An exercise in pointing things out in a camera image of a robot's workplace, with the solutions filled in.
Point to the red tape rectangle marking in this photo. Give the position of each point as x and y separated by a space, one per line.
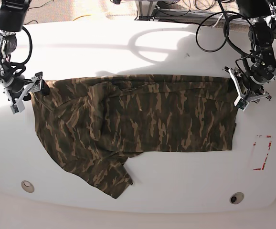
260 151

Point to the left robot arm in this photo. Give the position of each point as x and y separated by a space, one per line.
260 62

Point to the right table grommet hole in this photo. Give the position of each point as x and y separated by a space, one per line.
236 198

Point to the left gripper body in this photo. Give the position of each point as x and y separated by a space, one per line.
244 88

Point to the camouflage t-shirt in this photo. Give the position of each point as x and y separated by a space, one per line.
91 126

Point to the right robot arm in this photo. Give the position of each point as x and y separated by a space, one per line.
12 16

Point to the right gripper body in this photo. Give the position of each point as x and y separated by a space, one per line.
16 88

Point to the aluminium frame stand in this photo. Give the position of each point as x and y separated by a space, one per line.
206 12

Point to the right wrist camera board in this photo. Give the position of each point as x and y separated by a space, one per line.
17 107

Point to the left table grommet hole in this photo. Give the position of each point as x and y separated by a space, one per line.
27 186

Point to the table grommet hole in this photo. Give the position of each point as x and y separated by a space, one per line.
27 186
236 198

